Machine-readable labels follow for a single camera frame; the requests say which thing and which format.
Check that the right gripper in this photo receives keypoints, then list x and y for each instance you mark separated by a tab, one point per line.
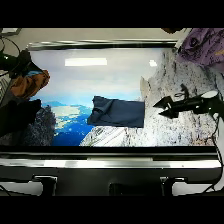
186	105

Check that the blue garment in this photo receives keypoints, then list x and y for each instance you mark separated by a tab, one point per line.
116	113

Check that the brown garment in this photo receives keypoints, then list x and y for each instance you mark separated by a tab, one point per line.
30	85

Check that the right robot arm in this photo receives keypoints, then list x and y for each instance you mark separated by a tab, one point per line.
216	103

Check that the purple patterned garment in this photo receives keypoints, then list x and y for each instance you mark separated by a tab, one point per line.
203	46

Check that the black garment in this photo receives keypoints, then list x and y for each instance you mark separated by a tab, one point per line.
18	116

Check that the silver frame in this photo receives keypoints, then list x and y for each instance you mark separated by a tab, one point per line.
100	164

